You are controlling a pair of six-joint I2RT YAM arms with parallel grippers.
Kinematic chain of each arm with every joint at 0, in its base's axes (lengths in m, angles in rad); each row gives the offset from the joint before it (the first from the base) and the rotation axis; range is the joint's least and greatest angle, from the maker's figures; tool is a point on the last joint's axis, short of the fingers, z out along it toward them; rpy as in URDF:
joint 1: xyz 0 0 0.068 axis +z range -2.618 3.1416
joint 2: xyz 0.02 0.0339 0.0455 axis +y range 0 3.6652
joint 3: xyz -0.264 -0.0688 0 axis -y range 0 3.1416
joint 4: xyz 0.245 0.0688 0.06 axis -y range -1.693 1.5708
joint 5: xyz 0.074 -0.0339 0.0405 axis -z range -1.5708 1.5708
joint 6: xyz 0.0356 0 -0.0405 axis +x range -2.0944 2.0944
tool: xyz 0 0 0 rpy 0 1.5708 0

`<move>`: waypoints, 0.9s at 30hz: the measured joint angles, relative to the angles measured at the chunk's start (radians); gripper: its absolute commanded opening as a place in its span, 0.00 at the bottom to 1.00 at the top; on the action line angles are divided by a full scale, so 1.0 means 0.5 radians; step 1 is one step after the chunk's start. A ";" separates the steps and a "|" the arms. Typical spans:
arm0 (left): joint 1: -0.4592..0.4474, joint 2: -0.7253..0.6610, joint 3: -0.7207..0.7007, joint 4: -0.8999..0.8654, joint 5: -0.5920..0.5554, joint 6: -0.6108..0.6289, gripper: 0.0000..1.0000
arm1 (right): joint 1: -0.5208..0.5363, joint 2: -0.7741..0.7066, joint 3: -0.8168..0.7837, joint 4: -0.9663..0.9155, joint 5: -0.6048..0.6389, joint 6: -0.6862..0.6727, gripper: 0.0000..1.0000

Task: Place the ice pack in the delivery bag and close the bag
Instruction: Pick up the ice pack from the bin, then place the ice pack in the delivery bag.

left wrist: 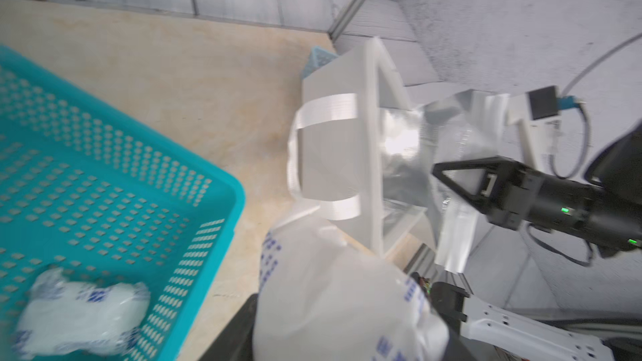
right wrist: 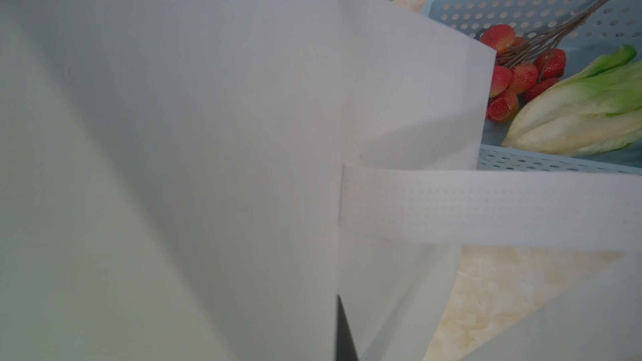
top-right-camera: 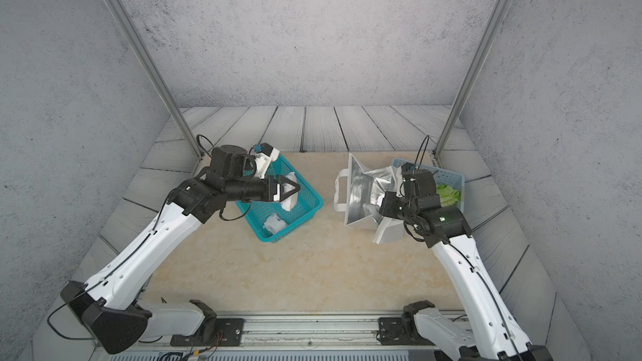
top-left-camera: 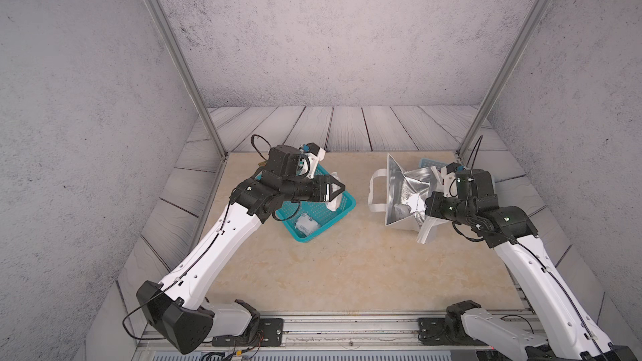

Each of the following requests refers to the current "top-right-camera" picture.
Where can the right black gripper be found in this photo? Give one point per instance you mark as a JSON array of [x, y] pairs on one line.
[[389, 200]]

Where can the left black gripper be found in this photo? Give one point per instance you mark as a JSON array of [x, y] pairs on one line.
[[272, 196]]

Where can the white ice pack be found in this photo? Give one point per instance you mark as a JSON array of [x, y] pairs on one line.
[[291, 192], [274, 224]]

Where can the white insulated delivery bag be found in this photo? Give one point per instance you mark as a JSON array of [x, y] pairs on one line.
[[359, 193]]

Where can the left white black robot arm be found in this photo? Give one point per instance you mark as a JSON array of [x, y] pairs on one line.
[[106, 303]]

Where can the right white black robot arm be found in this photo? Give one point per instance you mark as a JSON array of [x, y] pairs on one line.
[[495, 333]]

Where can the teal plastic basket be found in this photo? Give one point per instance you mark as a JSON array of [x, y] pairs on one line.
[[308, 203]]

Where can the green lettuce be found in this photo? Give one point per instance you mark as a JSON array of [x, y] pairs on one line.
[[449, 196]]

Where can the light blue plastic basket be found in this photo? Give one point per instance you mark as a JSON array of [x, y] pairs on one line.
[[442, 176]]

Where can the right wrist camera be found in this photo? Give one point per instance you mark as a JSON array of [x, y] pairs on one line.
[[417, 183]]

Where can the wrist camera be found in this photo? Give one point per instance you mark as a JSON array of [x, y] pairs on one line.
[[264, 155], [417, 183]]

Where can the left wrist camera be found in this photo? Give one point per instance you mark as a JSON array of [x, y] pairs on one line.
[[264, 155]]

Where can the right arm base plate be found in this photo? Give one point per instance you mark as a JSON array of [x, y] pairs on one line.
[[399, 331]]

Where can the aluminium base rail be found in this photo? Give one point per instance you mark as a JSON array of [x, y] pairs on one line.
[[295, 336]]

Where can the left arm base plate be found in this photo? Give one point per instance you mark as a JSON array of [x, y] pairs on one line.
[[221, 332]]

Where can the right aluminium frame post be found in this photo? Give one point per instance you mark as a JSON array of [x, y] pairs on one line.
[[490, 32]]

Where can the aluminium frame post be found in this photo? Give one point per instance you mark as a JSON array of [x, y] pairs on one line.
[[124, 22], [490, 32]]

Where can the left aluminium frame post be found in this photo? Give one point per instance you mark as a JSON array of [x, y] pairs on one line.
[[124, 22]]

